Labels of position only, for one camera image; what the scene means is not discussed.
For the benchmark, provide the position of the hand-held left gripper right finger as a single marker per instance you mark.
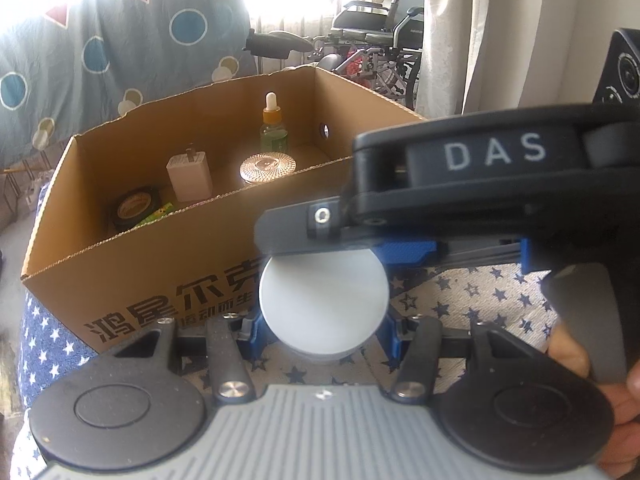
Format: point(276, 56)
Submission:
point(391, 335)

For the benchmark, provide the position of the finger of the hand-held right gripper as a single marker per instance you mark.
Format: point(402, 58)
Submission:
point(534, 255)
point(310, 230)

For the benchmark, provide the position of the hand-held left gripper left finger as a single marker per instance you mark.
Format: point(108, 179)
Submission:
point(252, 337)

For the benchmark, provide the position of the white plastic bottle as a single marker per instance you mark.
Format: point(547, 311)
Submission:
point(325, 305)

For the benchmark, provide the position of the black jar with gold lid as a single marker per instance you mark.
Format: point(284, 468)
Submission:
point(267, 167)

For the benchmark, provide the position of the green dropper bottle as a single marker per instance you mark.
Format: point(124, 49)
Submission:
point(274, 130)

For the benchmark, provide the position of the brown cardboard box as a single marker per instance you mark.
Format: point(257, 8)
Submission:
point(150, 280)

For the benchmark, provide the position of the white charger plug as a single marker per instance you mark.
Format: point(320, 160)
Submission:
point(190, 175)

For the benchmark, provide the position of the green lip balm tube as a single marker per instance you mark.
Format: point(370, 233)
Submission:
point(157, 214)

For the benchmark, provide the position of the black tape roll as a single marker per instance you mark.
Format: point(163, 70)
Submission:
point(134, 207)

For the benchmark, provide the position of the person's right hand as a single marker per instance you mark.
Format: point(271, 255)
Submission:
point(622, 425)

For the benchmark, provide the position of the grey window curtain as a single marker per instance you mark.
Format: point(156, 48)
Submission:
point(500, 35)

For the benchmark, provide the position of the black padded seat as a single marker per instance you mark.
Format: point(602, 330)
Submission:
point(275, 42)

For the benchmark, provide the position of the black wheelchair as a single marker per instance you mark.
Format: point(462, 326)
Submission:
point(380, 25)

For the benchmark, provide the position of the grey sheet with circles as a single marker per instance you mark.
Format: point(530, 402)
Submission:
point(125, 35)

